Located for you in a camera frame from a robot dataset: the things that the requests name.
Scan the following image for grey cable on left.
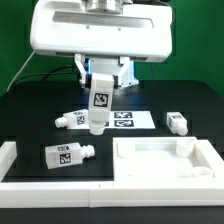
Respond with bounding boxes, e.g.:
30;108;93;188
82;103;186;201
5;49;37;94

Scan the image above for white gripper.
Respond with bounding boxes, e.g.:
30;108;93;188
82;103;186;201
30;0;172;89

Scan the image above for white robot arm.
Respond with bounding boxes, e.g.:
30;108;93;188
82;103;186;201
30;0;174;88

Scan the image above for white square table top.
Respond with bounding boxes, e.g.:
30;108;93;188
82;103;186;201
113;137;224;183

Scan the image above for black cable on table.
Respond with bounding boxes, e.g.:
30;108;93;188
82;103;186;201
9;65;81;88

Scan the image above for white U-shaped fence frame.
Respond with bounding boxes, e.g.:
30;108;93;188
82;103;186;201
0;142;224;208

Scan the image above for white sheet with tags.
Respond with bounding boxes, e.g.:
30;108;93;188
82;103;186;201
75;111;155;129

